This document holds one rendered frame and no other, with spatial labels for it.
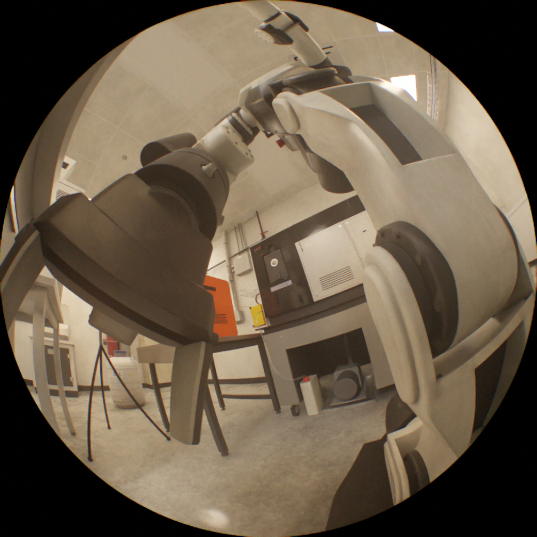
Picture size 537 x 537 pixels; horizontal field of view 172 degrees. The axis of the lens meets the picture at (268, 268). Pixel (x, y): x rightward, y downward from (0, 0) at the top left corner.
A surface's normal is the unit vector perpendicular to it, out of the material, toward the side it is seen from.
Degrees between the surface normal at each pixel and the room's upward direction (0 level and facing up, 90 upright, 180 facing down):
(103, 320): 142
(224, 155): 157
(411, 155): 105
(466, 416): 90
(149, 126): 180
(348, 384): 90
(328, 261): 90
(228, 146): 149
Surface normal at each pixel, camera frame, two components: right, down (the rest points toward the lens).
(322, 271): -0.49, -0.24
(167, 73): 0.23, 0.89
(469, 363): -0.42, -0.46
